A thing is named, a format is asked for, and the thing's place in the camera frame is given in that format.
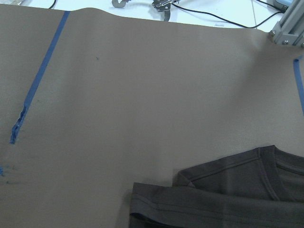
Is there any dark brown t-shirt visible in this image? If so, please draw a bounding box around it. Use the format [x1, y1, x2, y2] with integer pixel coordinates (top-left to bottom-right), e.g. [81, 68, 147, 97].
[129, 145, 304, 228]

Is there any brown paper table cover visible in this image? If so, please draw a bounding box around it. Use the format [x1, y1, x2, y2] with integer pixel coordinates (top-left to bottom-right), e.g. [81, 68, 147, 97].
[0, 5, 304, 228]

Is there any aluminium profile post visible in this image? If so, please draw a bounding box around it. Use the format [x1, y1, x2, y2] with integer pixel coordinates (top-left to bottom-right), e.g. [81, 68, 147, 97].
[270, 0, 304, 48]

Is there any black cable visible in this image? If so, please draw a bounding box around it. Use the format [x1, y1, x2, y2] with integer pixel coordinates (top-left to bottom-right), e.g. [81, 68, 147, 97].
[171, 0, 285, 29]

